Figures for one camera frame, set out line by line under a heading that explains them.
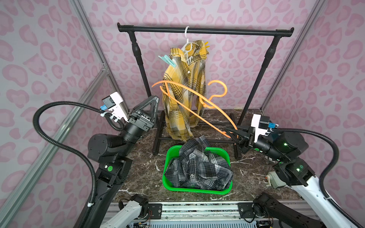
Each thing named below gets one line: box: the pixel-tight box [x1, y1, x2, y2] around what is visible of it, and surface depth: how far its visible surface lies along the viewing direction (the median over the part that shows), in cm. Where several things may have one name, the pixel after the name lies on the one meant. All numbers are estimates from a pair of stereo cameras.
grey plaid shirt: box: [164, 135, 234, 191], surface depth 77 cm
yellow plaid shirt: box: [162, 39, 209, 142], surface depth 67 cm
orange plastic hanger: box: [151, 79, 239, 139], surface depth 47 cm
